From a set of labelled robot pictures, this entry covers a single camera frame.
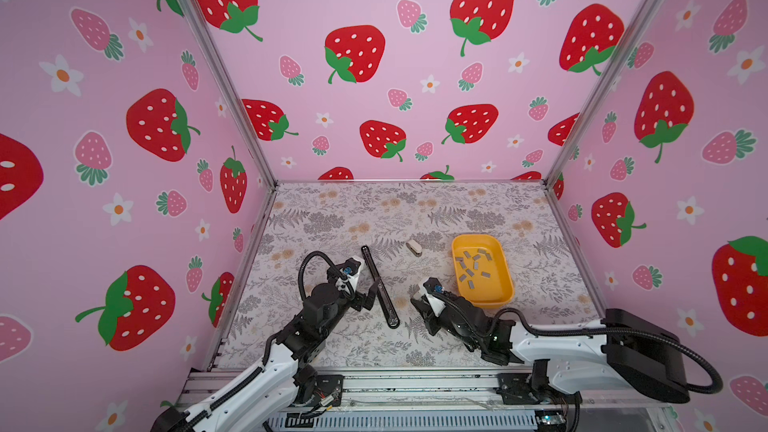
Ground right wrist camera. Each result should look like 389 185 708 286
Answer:
421 277 446 317

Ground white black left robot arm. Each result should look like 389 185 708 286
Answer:
151 246 381 431

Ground yellow plastic tray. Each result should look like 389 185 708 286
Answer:
452 234 515 309

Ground black long stapler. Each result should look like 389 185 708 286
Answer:
361 245 401 329

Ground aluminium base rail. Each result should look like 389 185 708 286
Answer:
173 365 679 432

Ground grey staple strips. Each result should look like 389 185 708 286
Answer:
454 248 494 290

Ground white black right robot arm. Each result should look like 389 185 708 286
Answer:
410 287 724 404

